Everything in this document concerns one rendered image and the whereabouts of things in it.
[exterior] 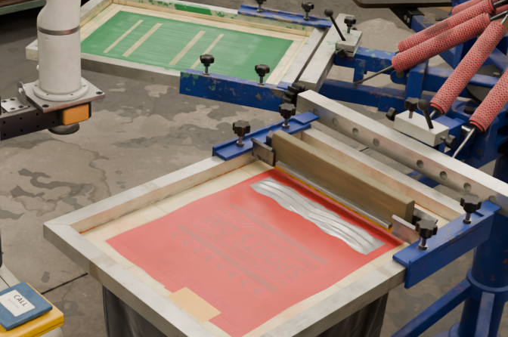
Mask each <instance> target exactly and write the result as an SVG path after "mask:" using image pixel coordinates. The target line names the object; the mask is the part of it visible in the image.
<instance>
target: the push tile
mask: <svg viewBox="0 0 508 337"><path fill-rule="evenodd" d="M52 309H53V306H52V305H51V304H50V303H49V302H48V301H46V300H45V299H44V298H43V297H42V296H40V294H38V293H37V292H36V291H35V290H34V289H33V288H32V287H31V286H29V285H28V284H27V283H26V282H24V281H23V282H21V283H18V284H16V285H14V286H11V287H9V288H7V289H4V290H2V291H1V292H0V325H1V326H2V327H3V328H4V329H5V330H9V329H12V328H14V327H15V326H19V325H20V324H22V323H25V322H26V321H28V320H31V319H33V318H35V317H37V316H39V315H42V314H44V313H46V312H48V311H51V310H52Z"/></svg>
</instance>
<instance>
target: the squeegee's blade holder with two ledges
mask: <svg viewBox="0 0 508 337"><path fill-rule="evenodd" d="M275 166H277V167H278V168H279V169H282V170H284V171H285V172H287V173H289V174H290V175H292V176H294V177H296V178H298V179H299V180H301V181H303V182H305V183H306V184H308V185H310V186H312V187H313V188H315V189H317V190H319V191H320V192H322V193H325V194H326V195H328V196H330V197H332V198H333V199H335V200H337V201H338V202H340V203H342V204H344V205H345V206H348V207H349V208H350V209H353V210H355V211H356V212H358V213H360V214H362V215H363V216H365V217H367V218H369V219H370V220H372V221H374V222H376V223H377V224H380V225H381V226H383V227H385V228H386V229H389V228H391V227H392V223H390V222H389V221H387V220H385V219H383V218H381V217H380V216H378V215H376V214H374V213H372V212H370V211H369V210H367V209H365V208H363V207H362V206H360V205H358V204H356V203H354V202H352V201H351V200H349V199H347V198H345V197H344V196H342V195H340V194H338V193H336V192H335V191H333V190H331V189H329V188H328V187H325V186H324V185H322V184H320V183H318V182H316V181H315V180H313V179H311V178H309V177H308V176H306V175H304V174H302V173H301V172H298V171H296V170H295V169H294V168H291V167H289V166H288V165H286V164H284V163H282V162H281V161H278V162H276V163H275Z"/></svg>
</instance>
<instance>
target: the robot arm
mask: <svg viewBox="0 0 508 337"><path fill-rule="evenodd" d="M80 4H81V0H46V5H45V6H44V8H43V9H42V10H41V11H40V12H39V15H38V17H37V38H38V57H39V65H38V66H37V67H36V69H37V70H38V71H39V79H38V80H37V81H35V82H34V83H33V93H34V94H35V95H36V96H38V97H40V98H42V99H45V100H52V101H67V100H75V99H77V98H80V97H82V96H83V95H85V94H86V93H87V91H88V84H87V82H86V81H84V80H83V79H81V50H80Z"/></svg>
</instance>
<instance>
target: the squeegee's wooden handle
mask: <svg viewBox="0 0 508 337"><path fill-rule="evenodd" d="M271 148H273V149H274V150H275V151H276V153H275V162H278V161H281V162H282V163H284V164H286V165H288V166H289V167H291V168H293V169H295V170H296V171H298V172H301V173H302V174H304V175H306V176H308V177H309V178H311V179H313V180H315V181H316V182H318V183H320V184H322V185H324V186H325V187H328V188H329V189H331V190H333V191H335V192H336V193H338V194H340V195H342V196H344V197H345V198H347V199H349V200H351V201H352V202H354V203H356V204H358V205H360V206H362V207H363V208H365V209H367V210H369V211H370V212H372V213H374V214H376V215H378V216H380V217H381V218H383V219H385V220H387V221H389V222H390V223H392V226H393V221H394V220H393V218H392V216H393V215H395V216H397V217H399V218H401V219H403V220H404V221H406V222H408V223H410V224H411V223H412V218H413V213H414V206H415V201H414V199H411V198H410V197H408V196H405V195H404V194H402V193H400V192H398V191H397V190H394V189H392V188H391V187H388V186H387V185H385V184H383V183H381V182H379V181H377V180H375V179H374V178H372V177H370V176H368V175H366V174H364V173H362V172H360V171H358V170H357V169H355V168H352V167H351V166H349V165H346V164H345V163H344V162H341V161H339V160H338V159H335V158H333V157H332V156H330V155H328V154H326V153H324V152H322V151H320V150H319V149H317V148H315V147H313V146H311V145H309V144H307V143H305V142H304V141H301V140H299V139H298V138H295V137H293V136H292V135H290V134H288V133H286V132H285V131H282V130H278V131H276V132H275V133H273V135H272V144H271Z"/></svg>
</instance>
